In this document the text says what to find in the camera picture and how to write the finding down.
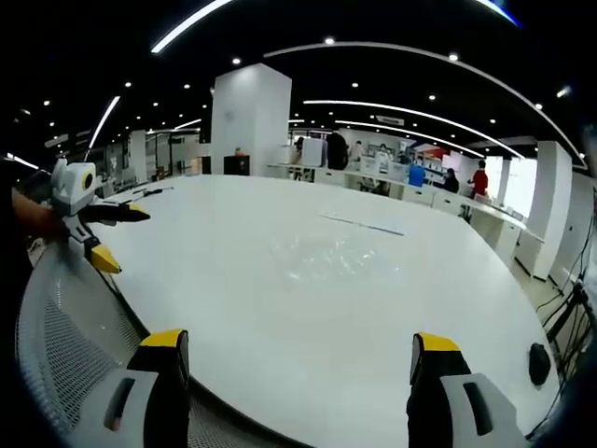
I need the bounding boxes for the black cable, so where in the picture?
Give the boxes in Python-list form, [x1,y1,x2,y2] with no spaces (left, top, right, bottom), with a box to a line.
[535,240,590,315]

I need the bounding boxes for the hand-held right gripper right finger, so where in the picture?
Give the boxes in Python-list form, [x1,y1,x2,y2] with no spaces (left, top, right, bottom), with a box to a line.
[406,331,531,448]

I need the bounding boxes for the long white counter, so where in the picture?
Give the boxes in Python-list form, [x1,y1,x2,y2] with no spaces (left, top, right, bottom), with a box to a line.
[267,160,529,265]

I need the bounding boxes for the black computer mouse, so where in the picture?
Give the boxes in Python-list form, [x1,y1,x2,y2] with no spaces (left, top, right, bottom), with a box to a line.
[528,342,552,386]

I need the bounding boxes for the black tripod stand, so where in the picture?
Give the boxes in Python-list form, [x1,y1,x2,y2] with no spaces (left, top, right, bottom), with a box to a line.
[544,278,597,374]

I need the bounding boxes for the black cabinet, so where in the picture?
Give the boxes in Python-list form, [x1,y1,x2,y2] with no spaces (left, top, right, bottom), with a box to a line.
[223,154,251,176]

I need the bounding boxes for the white mesh chair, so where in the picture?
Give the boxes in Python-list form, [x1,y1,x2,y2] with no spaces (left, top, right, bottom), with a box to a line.
[15,241,299,448]

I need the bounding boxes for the white square pillar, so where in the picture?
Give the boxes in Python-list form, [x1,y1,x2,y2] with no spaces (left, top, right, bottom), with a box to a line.
[210,63,293,177]

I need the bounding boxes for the person's left hand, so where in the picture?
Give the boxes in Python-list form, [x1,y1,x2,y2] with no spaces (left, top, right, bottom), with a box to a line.
[11,189,69,245]

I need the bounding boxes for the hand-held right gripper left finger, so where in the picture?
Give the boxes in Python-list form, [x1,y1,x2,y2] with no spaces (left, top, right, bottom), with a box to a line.
[69,328,191,448]

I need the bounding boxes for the clear food packaging bag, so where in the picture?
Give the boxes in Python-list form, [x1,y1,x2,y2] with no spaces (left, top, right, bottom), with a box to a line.
[266,231,403,293]

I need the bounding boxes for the long ceiling light strip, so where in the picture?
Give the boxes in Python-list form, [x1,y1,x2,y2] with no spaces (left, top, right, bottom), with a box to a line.
[149,0,234,54]

